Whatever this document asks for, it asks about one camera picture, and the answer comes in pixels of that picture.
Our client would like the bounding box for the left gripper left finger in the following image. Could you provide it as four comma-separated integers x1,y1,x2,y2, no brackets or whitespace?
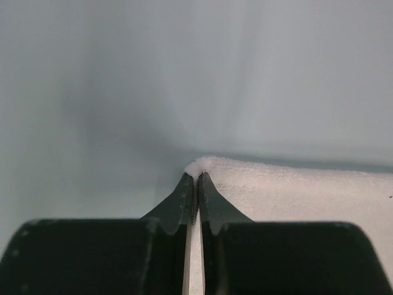
1,175,194,294

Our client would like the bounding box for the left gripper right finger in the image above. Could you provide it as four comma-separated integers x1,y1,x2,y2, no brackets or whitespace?
198,173,392,294

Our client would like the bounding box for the white towel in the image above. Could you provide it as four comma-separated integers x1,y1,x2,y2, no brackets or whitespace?
185,156,392,279

